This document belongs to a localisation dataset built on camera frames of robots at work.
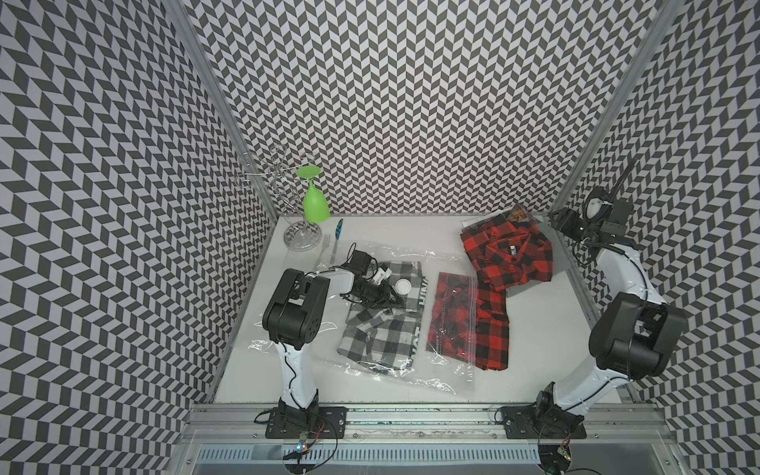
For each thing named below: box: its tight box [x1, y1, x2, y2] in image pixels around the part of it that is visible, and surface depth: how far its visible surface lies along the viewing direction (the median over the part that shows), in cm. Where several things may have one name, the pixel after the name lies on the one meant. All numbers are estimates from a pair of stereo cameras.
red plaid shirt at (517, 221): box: [460, 204, 541, 237], surface depth 101 cm
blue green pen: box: [330, 218, 345, 265], surface depth 117 cm
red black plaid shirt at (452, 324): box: [425, 272, 477, 364], surface depth 88 cm
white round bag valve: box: [394, 278, 412, 295], surface depth 96 cm
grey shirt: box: [505, 221, 571, 298], surface depth 97 cm
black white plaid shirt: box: [337, 261, 429, 370], surface depth 89 cm
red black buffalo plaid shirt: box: [460, 210, 554, 318], surface depth 98 cm
